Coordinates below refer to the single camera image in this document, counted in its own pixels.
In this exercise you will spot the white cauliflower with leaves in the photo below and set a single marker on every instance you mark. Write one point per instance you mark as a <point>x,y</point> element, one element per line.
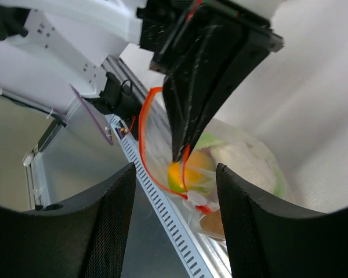
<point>246,156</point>

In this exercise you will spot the green yellow mango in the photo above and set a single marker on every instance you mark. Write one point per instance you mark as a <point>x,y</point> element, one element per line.
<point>199,174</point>

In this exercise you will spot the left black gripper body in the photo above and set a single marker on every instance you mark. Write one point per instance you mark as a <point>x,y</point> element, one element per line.
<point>204,49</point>

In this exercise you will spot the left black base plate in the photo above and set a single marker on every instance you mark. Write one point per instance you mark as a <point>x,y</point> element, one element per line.
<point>117,98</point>

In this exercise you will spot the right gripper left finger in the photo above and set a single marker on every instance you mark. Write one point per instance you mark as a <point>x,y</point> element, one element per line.
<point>82,236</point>

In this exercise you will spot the brown kiwi fruit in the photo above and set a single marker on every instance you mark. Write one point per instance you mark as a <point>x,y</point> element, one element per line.
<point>212,224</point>

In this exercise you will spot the white slotted cable duct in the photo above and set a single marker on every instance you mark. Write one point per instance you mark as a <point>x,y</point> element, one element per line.
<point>179,236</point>

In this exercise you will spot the clear zip top bag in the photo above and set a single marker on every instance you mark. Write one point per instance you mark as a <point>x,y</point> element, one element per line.
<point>155,149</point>

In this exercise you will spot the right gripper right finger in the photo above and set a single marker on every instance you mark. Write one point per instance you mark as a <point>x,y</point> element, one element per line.
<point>269,237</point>

